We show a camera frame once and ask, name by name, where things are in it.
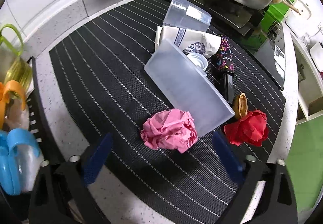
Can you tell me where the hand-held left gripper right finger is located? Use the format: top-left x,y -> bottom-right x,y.
212,131 -> 298,224

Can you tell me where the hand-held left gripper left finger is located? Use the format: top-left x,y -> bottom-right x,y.
28,133 -> 113,224

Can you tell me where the red paper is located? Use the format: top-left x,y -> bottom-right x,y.
223,109 -> 269,147

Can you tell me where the pink paper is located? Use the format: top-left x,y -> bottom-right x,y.
140,108 -> 199,154

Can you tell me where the translucent plastic box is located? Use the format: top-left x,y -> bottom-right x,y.
144,38 -> 236,138

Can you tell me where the black colourful-print wrapper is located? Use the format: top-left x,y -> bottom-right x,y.
211,36 -> 236,103

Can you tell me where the white blue-printed paper bag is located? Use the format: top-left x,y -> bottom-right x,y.
154,26 -> 222,58

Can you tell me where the clear plastic cup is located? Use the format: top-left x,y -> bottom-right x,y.
163,0 -> 212,33

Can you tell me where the brown nut shell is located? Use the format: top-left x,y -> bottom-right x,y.
233,92 -> 248,119

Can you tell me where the green cabinet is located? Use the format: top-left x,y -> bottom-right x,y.
285,118 -> 323,214

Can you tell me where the black striped mat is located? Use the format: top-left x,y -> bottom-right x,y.
49,0 -> 286,214

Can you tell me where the small white bottle cap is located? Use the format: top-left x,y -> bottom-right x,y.
187,53 -> 208,71

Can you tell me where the black gas stove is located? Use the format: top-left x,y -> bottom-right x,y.
177,0 -> 287,91

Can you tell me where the white open shelf unit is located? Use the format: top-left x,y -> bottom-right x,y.
285,20 -> 323,121

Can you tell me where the wooden spatula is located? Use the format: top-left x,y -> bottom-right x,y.
273,0 -> 301,14

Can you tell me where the blue-handled bottle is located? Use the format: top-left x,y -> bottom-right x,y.
0,128 -> 43,195

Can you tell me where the orange-handled bottle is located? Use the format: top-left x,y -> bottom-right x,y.
0,80 -> 31,131

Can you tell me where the green-handled oil bottle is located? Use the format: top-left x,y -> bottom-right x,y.
0,24 -> 33,88

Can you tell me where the white wall socket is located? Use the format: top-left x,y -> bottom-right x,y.
290,0 -> 312,19

